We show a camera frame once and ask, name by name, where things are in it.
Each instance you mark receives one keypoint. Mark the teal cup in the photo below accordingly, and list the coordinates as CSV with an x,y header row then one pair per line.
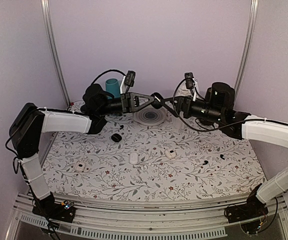
x,y
112,86

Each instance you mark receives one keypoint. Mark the black earbud case gold trim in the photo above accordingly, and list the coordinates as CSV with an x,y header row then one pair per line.
x,y
157,100

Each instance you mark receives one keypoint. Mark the small black earbud case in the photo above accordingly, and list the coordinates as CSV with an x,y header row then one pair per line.
x,y
116,137

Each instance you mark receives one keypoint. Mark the aluminium front rail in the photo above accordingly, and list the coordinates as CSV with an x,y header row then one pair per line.
x,y
98,219

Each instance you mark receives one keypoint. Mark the white open earbud case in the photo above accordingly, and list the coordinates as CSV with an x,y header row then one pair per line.
x,y
80,166

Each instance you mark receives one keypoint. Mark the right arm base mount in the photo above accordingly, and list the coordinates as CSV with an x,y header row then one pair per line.
x,y
253,208

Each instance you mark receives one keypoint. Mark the floral patterned table mat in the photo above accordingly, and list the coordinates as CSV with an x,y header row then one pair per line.
x,y
108,174

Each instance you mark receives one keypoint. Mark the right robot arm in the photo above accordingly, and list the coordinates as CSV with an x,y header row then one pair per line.
x,y
218,107

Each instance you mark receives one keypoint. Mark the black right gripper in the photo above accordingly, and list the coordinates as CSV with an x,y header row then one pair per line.
x,y
180,104

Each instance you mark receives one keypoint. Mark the grey spiral plate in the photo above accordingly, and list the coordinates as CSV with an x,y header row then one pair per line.
x,y
150,116

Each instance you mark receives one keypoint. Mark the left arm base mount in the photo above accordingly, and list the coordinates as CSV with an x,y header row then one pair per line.
x,y
48,208

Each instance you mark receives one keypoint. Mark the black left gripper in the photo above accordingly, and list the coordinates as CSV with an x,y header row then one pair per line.
x,y
131,102

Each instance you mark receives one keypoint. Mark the beige earbud charging case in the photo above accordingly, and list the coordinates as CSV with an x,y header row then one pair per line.
x,y
170,153

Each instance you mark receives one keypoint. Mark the right aluminium frame post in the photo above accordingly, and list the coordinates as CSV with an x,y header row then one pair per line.
x,y
252,18

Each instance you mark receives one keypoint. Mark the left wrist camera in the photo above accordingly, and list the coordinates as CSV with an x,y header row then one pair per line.
x,y
127,82

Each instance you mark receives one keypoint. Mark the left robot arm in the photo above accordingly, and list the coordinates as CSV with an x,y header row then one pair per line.
x,y
32,121

